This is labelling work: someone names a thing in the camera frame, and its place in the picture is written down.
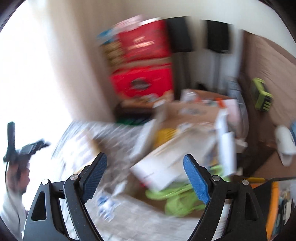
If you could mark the white massager device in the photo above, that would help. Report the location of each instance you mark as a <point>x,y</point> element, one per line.
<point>285,145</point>

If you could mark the upper red gift bag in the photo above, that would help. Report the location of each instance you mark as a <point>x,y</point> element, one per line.
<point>149,41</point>

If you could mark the left black speaker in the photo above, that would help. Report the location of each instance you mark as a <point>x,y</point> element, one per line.
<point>179,34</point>

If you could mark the beige curtain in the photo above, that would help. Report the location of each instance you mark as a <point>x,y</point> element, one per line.
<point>82,68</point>

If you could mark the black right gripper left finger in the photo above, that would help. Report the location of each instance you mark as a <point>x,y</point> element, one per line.
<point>45,220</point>

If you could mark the black speaker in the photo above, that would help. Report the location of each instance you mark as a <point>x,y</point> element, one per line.
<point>179,34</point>
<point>218,36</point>

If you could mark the person's left hand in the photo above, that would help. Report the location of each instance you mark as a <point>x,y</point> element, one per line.
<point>14,184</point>

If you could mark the green black portable radio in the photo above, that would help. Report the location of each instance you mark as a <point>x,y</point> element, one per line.
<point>260,95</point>

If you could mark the brown wooden sofa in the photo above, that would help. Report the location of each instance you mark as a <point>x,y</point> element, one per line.
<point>267,81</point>

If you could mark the orange flat box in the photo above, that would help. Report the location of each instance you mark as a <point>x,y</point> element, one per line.
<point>268,197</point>

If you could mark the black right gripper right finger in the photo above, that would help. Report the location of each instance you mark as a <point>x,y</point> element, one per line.
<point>244,220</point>

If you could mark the lower red gift box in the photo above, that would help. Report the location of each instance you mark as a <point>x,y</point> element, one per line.
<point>142,81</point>

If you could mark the brown cardboard box behind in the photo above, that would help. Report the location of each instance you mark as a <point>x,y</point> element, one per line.
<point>207,97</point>

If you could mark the blue handheld fan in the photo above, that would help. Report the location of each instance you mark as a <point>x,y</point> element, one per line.
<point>293,131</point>

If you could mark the right black speaker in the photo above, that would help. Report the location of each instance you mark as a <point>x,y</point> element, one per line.
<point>218,36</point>

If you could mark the white cardboard tray box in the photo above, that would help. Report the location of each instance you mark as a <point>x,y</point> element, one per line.
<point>202,131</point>

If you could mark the yellow paper envelope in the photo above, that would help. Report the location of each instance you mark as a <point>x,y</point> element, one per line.
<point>163,136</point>

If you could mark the gold tea boxes stack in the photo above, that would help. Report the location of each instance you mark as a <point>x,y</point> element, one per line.
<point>114,53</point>

